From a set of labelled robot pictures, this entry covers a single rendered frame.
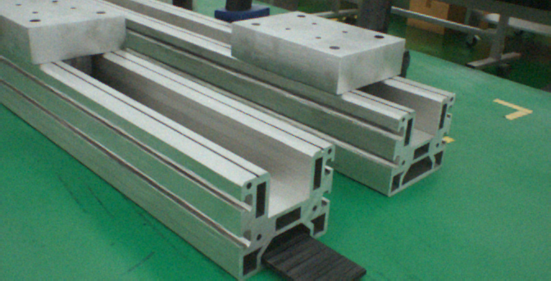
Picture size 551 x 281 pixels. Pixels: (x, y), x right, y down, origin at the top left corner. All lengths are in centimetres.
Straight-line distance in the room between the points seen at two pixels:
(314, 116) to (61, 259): 28
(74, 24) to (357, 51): 30
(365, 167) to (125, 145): 23
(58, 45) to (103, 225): 22
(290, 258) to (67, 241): 18
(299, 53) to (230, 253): 24
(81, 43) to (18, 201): 19
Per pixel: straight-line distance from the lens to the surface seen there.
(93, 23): 66
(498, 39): 363
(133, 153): 50
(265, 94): 63
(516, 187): 63
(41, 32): 63
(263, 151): 47
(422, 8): 475
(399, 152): 54
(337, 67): 55
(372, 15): 79
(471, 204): 58
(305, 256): 45
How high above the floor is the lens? 106
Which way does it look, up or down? 24 degrees down
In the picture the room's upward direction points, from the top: 3 degrees clockwise
